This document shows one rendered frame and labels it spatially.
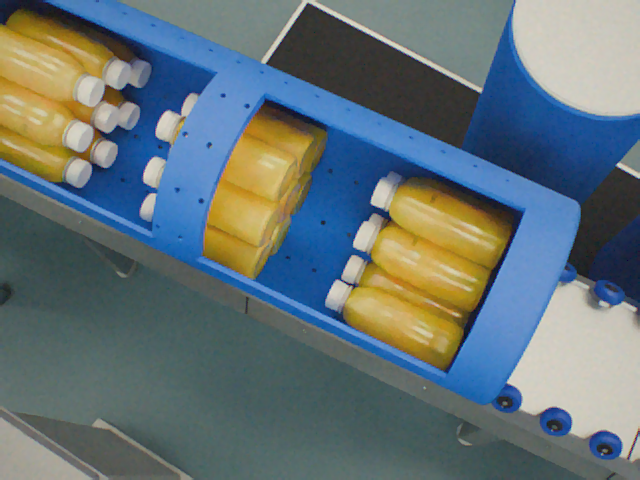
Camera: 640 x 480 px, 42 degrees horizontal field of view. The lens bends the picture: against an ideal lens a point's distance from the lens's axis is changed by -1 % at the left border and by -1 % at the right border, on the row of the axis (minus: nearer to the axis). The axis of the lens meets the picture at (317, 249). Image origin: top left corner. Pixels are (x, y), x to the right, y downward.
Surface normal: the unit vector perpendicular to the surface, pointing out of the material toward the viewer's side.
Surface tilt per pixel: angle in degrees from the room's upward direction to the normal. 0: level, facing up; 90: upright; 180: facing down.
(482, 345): 43
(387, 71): 0
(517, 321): 25
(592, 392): 0
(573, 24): 0
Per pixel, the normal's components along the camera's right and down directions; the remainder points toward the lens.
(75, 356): -0.03, -0.25
